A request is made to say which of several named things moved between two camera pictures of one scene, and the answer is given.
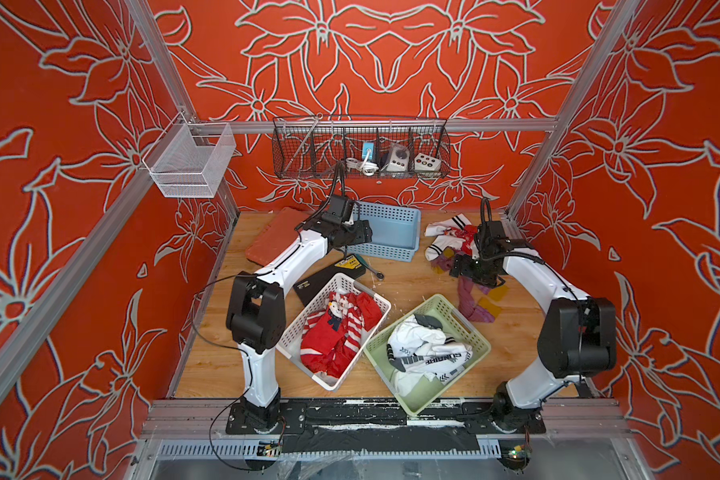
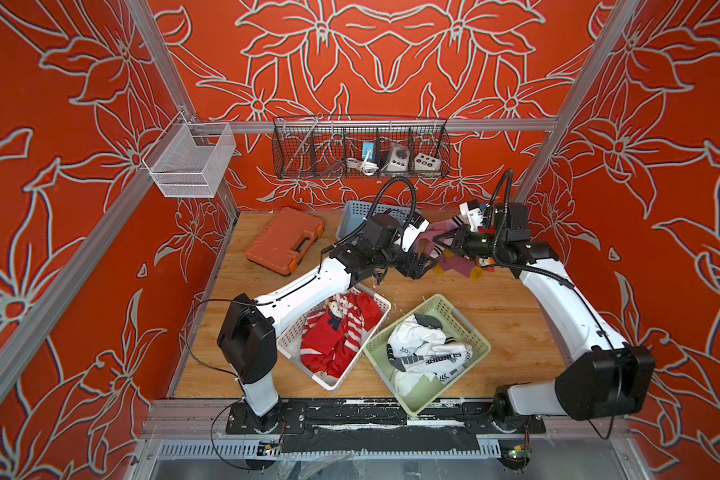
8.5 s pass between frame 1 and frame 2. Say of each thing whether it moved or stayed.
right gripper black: moved
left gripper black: moved
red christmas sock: stayed
